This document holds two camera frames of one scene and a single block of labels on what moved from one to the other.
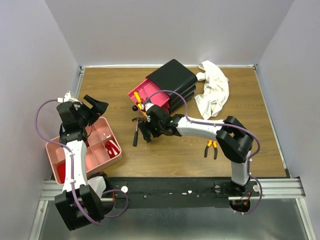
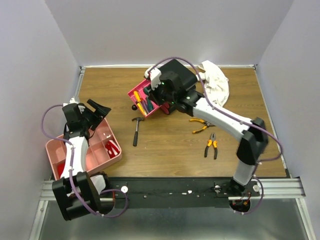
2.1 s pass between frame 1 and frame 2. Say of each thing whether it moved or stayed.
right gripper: moved
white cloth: stayed
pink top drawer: stayed
